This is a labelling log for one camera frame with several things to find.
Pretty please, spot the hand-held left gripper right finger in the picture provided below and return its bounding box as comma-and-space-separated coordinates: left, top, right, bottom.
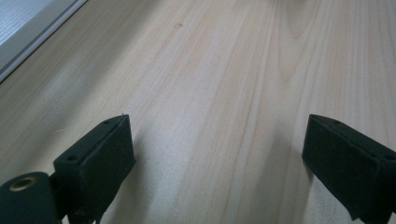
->
301, 113, 396, 224

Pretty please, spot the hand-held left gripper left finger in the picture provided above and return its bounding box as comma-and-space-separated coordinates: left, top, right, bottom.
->
52, 114, 137, 224

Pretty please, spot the grey metal rail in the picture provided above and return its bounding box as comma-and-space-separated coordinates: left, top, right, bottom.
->
0, 0, 90, 84

